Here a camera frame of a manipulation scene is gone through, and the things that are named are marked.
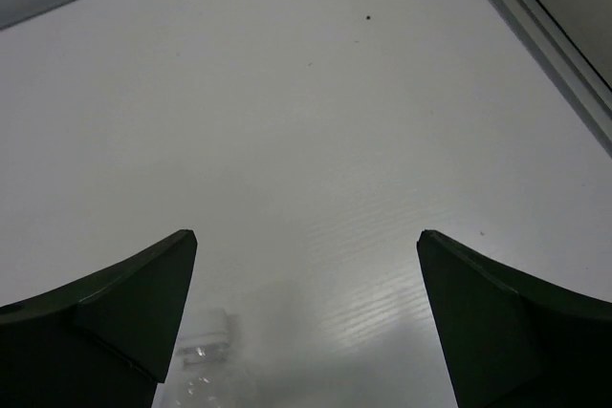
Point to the aluminium table edge rail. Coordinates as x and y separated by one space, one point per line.
566 66

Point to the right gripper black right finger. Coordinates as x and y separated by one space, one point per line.
510 339

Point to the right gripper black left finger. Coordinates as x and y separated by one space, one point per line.
104 340

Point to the clear unlabelled plastic bottle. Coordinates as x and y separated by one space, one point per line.
204 370

